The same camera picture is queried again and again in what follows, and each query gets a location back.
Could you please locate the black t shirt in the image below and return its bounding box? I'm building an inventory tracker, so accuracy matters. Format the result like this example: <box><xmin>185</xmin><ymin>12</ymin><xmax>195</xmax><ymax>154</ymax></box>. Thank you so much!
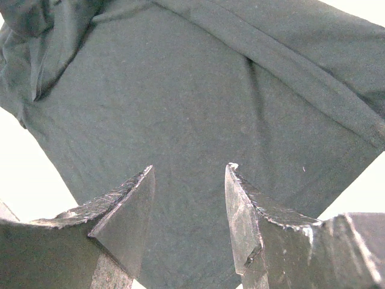
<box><xmin>1</xmin><ymin>1</ymin><xmax>384</xmax><ymax>288</ymax></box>

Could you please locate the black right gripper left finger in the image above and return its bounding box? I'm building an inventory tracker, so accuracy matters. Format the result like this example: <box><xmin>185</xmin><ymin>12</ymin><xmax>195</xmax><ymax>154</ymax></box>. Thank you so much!
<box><xmin>1</xmin><ymin>166</ymin><xmax>155</xmax><ymax>288</ymax></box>

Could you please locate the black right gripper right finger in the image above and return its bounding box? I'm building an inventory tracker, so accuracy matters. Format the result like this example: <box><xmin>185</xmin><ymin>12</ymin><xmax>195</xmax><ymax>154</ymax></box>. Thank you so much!
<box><xmin>225</xmin><ymin>163</ymin><xmax>382</xmax><ymax>288</ymax></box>

